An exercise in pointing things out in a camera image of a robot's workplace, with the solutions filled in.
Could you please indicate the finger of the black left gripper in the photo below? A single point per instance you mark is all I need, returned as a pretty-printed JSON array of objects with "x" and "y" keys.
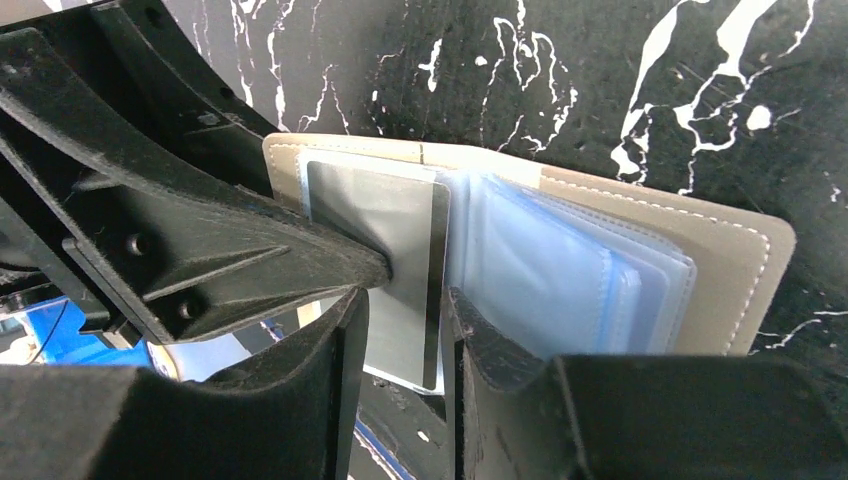
[
  {"x": 192, "y": 86},
  {"x": 147, "y": 201}
]

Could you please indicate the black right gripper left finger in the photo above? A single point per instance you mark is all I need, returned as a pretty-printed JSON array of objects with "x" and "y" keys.
[{"x": 287, "y": 412}]

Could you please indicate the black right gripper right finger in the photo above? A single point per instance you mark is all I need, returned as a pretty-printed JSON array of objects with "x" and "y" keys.
[{"x": 511, "y": 415}]

